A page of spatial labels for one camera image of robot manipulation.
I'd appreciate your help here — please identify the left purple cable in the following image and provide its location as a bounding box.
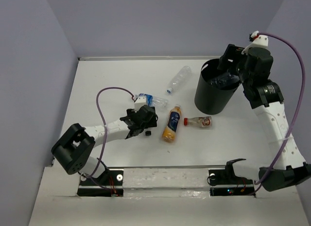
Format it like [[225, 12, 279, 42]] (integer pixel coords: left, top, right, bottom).
[[86, 87, 137, 188]]

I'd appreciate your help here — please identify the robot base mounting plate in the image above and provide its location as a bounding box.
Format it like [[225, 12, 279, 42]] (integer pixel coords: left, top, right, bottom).
[[77, 166, 255, 198]]

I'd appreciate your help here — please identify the clear bottle blue cap far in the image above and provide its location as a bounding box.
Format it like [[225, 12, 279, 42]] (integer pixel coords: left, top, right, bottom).
[[166, 66, 192, 94]]

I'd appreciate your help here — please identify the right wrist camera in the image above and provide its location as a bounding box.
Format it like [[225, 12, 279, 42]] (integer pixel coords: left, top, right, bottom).
[[242, 31, 269, 54]]

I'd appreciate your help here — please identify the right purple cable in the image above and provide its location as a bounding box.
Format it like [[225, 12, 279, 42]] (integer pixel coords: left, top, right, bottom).
[[254, 31, 306, 195]]

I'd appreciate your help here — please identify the clear bottle blue label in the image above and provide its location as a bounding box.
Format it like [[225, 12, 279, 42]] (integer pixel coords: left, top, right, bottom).
[[134, 93, 168, 108]]

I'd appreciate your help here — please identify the orange juice bottle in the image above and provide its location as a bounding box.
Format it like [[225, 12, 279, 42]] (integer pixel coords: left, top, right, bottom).
[[161, 104, 182, 143]]

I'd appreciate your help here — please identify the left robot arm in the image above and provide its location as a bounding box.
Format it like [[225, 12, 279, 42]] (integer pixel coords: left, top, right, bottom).
[[51, 105, 158, 185]]

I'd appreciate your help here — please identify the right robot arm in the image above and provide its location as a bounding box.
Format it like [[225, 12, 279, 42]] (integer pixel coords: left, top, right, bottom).
[[218, 44, 311, 192]]

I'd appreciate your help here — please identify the black cylindrical bin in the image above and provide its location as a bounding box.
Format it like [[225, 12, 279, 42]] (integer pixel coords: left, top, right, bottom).
[[194, 58, 240, 115]]

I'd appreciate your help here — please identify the small bottle red cap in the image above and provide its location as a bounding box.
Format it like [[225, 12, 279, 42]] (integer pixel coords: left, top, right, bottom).
[[184, 116, 212, 128]]

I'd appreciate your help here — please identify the purple cable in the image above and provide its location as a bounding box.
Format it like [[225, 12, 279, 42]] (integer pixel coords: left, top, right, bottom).
[[254, 31, 306, 195], [86, 87, 137, 188]]

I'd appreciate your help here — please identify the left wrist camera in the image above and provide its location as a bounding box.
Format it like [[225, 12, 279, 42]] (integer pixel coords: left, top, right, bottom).
[[134, 96, 147, 112]]

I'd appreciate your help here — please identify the clear crushed bottle white cap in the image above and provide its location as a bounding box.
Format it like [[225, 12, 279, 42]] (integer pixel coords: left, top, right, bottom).
[[209, 72, 240, 89]]

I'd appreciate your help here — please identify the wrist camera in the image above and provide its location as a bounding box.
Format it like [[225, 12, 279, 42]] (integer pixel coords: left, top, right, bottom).
[[134, 96, 147, 112], [242, 31, 269, 54]]

